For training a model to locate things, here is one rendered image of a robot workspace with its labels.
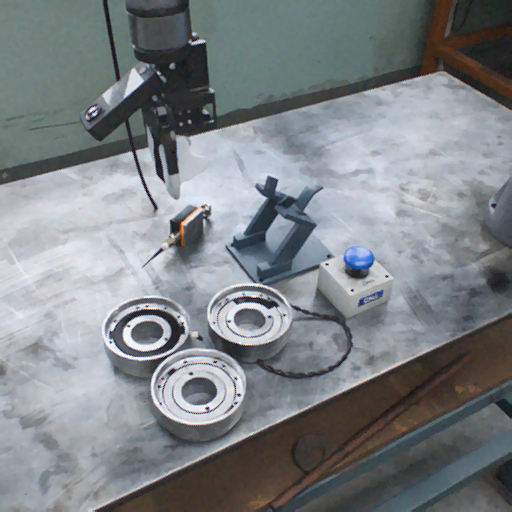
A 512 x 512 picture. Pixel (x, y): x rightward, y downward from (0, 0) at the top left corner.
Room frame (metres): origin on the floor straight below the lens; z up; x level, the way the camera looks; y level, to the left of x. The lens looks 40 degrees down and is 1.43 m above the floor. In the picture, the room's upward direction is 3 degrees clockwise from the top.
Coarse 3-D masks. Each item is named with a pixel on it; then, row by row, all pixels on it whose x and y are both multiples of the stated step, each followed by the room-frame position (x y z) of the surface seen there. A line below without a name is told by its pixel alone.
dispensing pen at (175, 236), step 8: (184, 208) 0.78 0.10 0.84; (192, 208) 0.78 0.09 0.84; (208, 208) 0.80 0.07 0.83; (176, 216) 0.76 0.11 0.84; (184, 216) 0.76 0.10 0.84; (208, 216) 0.81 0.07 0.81; (176, 224) 0.74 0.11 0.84; (176, 232) 0.74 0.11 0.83; (168, 240) 0.72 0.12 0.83; (176, 240) 0.73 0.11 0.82; (160, 248) 0.71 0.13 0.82; (168, 248) 0.71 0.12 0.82; (152, 256) 0.69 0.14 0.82; (144, 264) 0.67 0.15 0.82
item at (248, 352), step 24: (240, 288) 0.62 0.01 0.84; (264, 288) 0.62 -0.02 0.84; (216, 312) 0.58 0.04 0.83; (240, 312) 0.59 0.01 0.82; (264, 312) 0.59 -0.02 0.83; (288, 312) 0.58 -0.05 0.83; (216, 336) 0.54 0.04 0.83; (240, 336) 0.55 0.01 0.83; (288, 336) 0.55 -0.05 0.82; (240, 360) 0.53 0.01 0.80; (264, 360) 0.53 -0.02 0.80
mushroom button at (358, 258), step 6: (354, 246) 0.67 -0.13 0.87; (360, 246) 0.67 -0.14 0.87; (348, 252) 0.66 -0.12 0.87; (354, 252) 0.66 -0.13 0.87; (360, 252) 0.66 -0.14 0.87; (366, 252) 0.66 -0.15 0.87; (348, 258) 0.65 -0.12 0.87; (354, 258) 0.65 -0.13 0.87; (360, 258) 0.65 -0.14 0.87; (366, 258) 0.65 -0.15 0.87; (372, 258) 0.65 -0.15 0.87; (348, 264) 0.64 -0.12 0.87; (354, 264) 0.64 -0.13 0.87; (360, 264) 0.64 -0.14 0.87; (366, 264) 0.64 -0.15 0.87; (372, 264) 0.64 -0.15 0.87; (354, 270) 0.65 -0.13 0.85; (360, 270) 0.65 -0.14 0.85
